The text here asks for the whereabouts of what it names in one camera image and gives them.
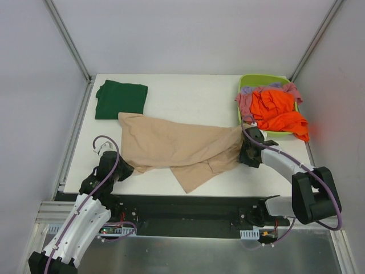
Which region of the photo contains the beige t shirt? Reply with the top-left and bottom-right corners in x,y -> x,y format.
118,112 -> 243,193

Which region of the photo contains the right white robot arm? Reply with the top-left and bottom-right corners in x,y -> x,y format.
238,127 -> 343,231

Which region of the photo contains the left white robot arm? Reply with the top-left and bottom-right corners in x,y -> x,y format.
28,151 -> 134,273

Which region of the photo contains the orange t shirt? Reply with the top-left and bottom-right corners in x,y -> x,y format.
250,90 -> 310,142

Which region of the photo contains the pink t shirt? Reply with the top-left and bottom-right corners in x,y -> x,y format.
235,82 -> 303,117

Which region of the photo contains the lilac t shirt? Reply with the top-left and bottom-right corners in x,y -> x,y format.
240,82 -> 282,94

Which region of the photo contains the folded green t shirt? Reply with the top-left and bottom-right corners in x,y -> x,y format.
95,80 -> 148,120

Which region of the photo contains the green plastic basket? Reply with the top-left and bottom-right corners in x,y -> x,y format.
237,74 -> 298,137

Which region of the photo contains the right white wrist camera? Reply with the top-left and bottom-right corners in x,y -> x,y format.
260,130 -> 267,138

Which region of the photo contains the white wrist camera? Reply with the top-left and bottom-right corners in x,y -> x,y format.
260,130 -> 267,138
93,141 -> 114,157

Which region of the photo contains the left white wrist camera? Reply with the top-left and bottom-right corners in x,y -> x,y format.
93,141 -> 114,157

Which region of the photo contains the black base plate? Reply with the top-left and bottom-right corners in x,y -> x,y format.
54,192 -> 326,239

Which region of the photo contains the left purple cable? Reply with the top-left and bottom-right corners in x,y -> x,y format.
44,135 -> 137,274

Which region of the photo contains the right white cable duct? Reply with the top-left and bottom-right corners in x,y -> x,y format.
240,229 -> 260,240

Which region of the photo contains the white cable duct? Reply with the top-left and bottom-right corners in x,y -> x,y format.
47,224 -> 137,237
240,229 -> 260,240

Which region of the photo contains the front aluminium rail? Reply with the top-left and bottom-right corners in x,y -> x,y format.
35,201 -> 74,226

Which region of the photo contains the left white cable duct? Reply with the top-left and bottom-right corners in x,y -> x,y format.
47,224 -> 137,237

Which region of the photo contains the right aluminium frame post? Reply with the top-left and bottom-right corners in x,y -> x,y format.
289,0 -> 346,82

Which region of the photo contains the aluminium frame post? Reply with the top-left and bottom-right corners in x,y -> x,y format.
289,0 -> 346,82
43,0 -> 92,83

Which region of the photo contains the left aluminium frame post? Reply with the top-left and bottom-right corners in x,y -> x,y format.
43,0 -> 92,83

